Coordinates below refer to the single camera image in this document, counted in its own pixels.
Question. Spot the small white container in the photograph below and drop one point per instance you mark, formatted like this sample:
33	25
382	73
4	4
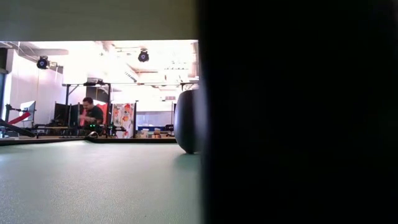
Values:
144	133

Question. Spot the floral banner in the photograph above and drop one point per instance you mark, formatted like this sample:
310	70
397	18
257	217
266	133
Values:
123	119

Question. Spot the small orange white box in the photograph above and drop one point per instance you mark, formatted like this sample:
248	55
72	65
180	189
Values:
157	133

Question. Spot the black background gantry frame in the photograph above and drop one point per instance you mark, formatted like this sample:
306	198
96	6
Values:
66	93

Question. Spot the red bar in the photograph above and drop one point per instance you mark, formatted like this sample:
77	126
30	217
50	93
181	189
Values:
19	119

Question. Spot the person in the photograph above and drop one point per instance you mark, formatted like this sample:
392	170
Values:
93	115

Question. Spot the glass partition panel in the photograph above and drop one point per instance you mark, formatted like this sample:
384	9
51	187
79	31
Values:
154	119

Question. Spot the red cloth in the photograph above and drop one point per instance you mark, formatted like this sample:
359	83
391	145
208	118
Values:
105	113

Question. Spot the green table mat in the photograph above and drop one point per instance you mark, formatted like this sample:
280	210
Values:
93	186

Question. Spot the black round ceiling camera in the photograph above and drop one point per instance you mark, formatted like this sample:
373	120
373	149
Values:
43	62
143	56

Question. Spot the white background monitor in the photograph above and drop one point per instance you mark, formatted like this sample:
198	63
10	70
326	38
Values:
28	110

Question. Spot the black table frame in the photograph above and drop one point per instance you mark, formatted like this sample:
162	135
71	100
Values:
140	140

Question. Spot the dark blue mug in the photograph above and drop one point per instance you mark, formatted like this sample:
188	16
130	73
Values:
186	121

